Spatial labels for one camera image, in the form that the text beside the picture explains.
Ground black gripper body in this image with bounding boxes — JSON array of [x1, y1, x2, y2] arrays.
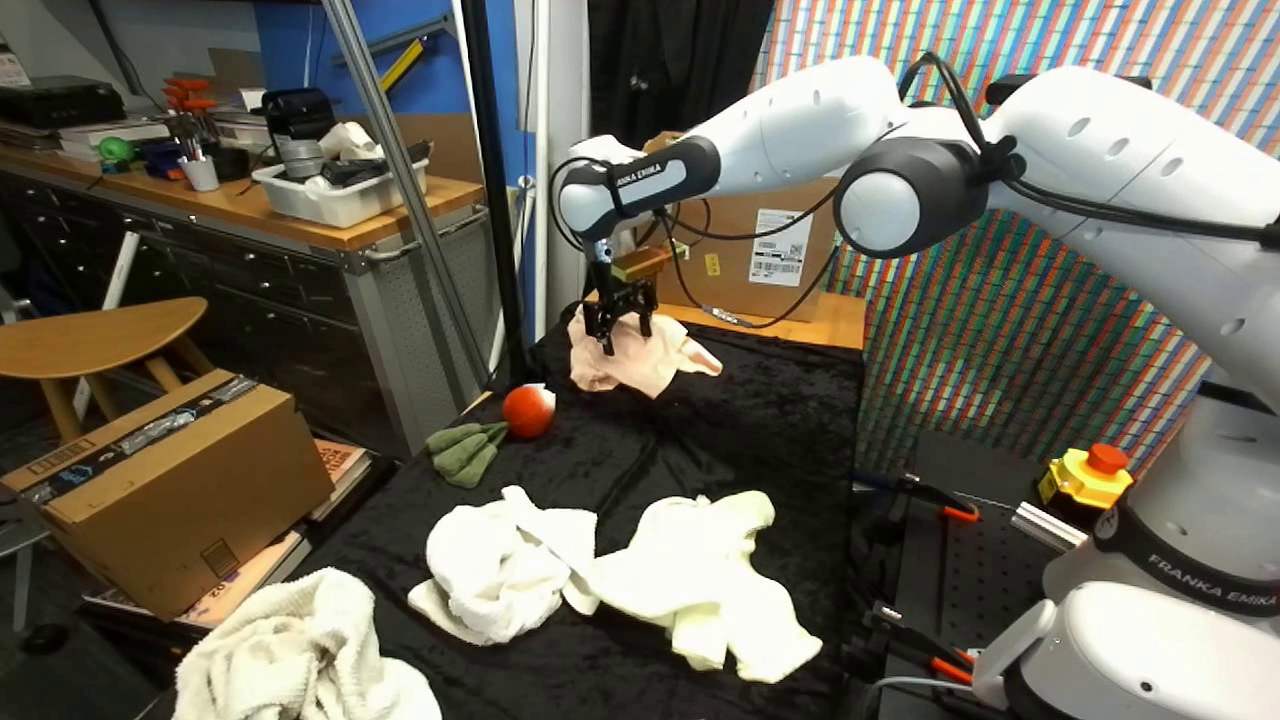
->
[[585, 258, 661, 321]]

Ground peach shirt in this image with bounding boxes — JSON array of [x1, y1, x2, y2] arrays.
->
[[564, 301, 730, 405]]

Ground red white turnip plushie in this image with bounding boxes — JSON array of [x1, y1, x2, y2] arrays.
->
[[422, 382, 564, 487]]

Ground pale green towel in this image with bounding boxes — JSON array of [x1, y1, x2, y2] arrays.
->
[[581, 487, 827, 688]]

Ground large fluffy white towel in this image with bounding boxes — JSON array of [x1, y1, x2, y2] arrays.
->
[[169, 563, 447, 720]]

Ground black velvet table cloth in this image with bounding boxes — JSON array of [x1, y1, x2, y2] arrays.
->
[[156, 316, 873, 720]]

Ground cardboard box with white label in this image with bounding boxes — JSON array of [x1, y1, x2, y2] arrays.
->
[[661, 181, 853, 330]]

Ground black stand pole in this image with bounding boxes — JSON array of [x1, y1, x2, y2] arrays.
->
[[458, 0, 532, 384]]

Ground black curtain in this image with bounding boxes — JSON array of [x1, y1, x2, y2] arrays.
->
[[585, 0, 782, 152]]

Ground small white cloth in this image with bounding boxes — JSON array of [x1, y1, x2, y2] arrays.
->
[[405, 479, 609, 653]]

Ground silver metal pole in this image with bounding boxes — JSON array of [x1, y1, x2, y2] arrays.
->
[[321, 0, 496, 405]]

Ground white plastic bin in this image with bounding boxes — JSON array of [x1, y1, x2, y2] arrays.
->
[[247, 156, 438, 232]]

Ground multicolour patterned backdrop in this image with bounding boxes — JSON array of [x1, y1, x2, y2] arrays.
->
[[743, 0, 1280, 484]]

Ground black power tool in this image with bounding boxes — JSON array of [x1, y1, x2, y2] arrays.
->
[[262, 90, 342, 184]]

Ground blue panel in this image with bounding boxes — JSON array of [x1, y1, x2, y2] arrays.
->
[[257, 0, 539, 354]]

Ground wooden top workbench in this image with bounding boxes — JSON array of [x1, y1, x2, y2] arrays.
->
[[0, 137, 502, 464]]

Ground white cup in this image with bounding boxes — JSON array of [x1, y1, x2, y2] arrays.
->
[[177, 148, 225, 202]]

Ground silver metal cylinder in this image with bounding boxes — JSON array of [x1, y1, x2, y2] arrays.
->
[[1006, 496, 1095, 556]]

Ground cardboard box with black tape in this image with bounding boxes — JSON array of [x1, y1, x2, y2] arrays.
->
[[0, 369, 342, 620]]

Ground orange red bench item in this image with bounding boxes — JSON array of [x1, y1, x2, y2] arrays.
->
[[156, 73, 225, 129]]

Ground yellow red emergency stop button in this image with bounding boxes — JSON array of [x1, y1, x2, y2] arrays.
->
[[1037, 439, 1140, 518]]

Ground wooden stool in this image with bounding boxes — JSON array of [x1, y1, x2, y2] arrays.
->
[[0, 293, 218, 450]]

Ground small green bench item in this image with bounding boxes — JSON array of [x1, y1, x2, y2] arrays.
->
[[90, 131, 140, 176]]

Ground black flat case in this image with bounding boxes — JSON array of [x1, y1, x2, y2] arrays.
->
[[0, 78, 134, 137]]

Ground orange handled clamp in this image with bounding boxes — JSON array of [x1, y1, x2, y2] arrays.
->
[[863, 601, 981, 688], [893, 467, 987, 530]]

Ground thick black cable hose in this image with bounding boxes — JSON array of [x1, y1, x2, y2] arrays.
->
[[896, 49, 1280, 251]]

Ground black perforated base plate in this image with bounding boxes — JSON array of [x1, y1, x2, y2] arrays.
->
[[853, 436, 1094, 720]]

